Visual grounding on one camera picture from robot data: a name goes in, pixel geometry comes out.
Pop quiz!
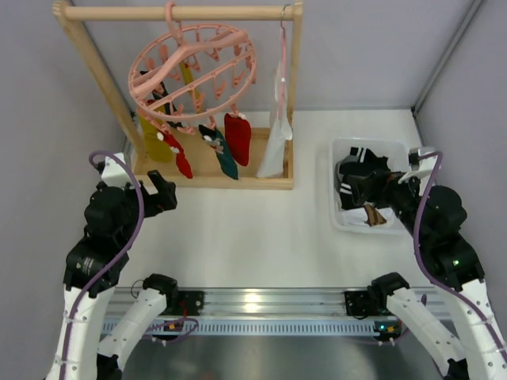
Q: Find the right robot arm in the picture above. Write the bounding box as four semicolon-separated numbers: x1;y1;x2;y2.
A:
357;171;506;379

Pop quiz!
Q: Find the white slotted cable duct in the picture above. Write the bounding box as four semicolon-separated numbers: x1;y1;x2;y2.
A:
147;319;401;336

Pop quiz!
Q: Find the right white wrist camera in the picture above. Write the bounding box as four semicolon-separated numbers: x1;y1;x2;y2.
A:
398;146;439;184

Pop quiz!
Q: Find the white cloth on hanger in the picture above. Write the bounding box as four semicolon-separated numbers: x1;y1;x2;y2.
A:
257;63;293;178

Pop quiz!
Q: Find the white plastic basket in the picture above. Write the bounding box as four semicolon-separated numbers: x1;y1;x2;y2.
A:
328;137;410;236

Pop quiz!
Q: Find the dark green sock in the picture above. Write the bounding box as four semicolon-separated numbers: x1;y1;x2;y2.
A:
149;82;183;129
198;124;238;181

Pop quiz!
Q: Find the red sock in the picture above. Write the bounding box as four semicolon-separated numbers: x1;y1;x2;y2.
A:
224;113;252;167
157;132;193;179

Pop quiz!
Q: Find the wooden clothes rack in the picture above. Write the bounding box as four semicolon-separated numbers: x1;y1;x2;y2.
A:
52;1;303;190

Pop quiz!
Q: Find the pink round clip hanger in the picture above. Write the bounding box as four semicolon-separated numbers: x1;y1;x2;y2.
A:
128;2;257;135

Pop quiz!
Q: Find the pink metal-hook hanger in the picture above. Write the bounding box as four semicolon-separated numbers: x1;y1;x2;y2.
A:
277;4;289;120

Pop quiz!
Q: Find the black white striped sock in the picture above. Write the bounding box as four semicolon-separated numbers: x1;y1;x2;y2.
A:
334;146;391;211

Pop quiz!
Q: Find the aluminium mounting rail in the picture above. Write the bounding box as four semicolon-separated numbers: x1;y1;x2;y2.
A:
106;287;451;317

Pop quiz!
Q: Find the yellow sock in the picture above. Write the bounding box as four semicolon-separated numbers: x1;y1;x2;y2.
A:
180;63;193;85
138;115;173;162

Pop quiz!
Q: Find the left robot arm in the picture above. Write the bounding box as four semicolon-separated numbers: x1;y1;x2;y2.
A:
47;170;178;379

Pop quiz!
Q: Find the brown patterned sock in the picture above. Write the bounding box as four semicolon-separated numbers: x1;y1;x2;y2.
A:
363;203;389;227

